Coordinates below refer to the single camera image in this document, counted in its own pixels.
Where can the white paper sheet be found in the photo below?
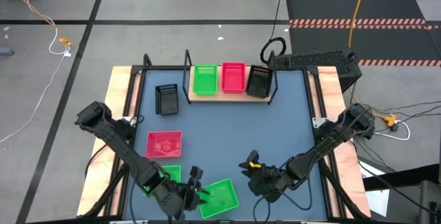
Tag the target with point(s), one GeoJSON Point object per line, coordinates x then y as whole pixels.
{"type": "Point", "coordinates": [377, 196]}

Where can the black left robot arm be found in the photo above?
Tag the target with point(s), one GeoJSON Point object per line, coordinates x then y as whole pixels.
{"type": "Point", "coordinates": [117, 141]}

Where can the green plastic basket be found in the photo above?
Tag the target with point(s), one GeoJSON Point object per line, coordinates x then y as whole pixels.
{"type": "Point", "coordinates": [222, 200]}
{"type": "Point", "coordinates": [205, 84]}
{"type": "Point", "coordinates": [174, 173]}

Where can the red plastic basket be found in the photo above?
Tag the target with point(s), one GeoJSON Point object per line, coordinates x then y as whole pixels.
{"type": "Point", "coordinates": [164, 144]}
{"type": "Point", "coordinates": [233, 79]}

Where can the black aluminium table frame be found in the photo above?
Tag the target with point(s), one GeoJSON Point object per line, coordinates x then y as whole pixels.
{"type": "Point", "coordinates": [125, 189]}

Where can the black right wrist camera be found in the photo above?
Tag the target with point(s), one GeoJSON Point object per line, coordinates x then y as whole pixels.
{"type": "Point", "coordinates": [253, 156]}

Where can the black hazard striped floor mat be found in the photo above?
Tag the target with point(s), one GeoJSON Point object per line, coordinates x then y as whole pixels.
{"type": "Point", "coordinates": [317, 39]}
{"type": "Point", "coordinates": [344, 7]}

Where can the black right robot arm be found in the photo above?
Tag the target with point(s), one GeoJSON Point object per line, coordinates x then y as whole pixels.
{"type": "Point", "coordinates": [330, 144]}

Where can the small grey floor object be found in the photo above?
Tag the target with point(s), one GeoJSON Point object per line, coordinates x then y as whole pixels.
{"type": "Point", "coordinates": [5, 51]}

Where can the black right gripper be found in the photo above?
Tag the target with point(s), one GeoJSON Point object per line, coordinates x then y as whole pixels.
{"type": "Point", "coordinates": [272, 182]}

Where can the grey box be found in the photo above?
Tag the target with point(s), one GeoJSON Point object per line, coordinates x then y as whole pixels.
{"type": "Point", "coordinates": [430, 200]}

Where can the yellow tape tag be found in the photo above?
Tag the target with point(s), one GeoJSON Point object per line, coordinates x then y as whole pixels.
{"type": "Point", "coordinates": [255, 164]}

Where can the orange power plug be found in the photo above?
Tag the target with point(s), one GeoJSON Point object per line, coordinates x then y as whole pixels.
{"type": "Point", "coordinates": [389, 119]}

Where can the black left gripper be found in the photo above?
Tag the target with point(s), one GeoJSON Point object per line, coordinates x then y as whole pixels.
{"type": "Point", "coordinates": [174, 198]}

